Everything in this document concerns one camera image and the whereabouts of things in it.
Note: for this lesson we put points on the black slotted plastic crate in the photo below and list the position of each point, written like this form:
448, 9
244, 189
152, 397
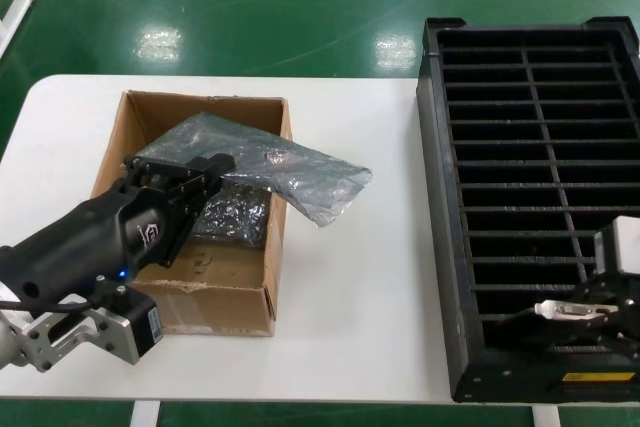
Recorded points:
440, 197

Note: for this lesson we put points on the brown cardboard box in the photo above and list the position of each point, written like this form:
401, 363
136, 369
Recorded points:
200, 107

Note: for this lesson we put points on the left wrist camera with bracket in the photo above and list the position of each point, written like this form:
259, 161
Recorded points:
130, 327

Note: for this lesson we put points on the black graphics card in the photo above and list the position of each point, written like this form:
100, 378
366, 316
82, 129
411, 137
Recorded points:
575, 309

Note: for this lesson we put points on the white metal table frame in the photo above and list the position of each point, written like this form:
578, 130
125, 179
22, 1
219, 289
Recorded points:
15, 17

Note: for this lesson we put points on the bagged graphics card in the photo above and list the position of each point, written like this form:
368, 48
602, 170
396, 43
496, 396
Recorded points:
235, 217

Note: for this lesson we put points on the grey antistatic plastic bag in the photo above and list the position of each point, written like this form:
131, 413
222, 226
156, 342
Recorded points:
300, 177

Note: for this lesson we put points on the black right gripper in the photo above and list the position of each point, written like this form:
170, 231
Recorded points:
632, 312

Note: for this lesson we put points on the white table leg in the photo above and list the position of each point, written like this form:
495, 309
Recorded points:
546, 417
145, 414

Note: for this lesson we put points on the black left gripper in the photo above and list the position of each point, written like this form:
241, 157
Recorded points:
90, 242

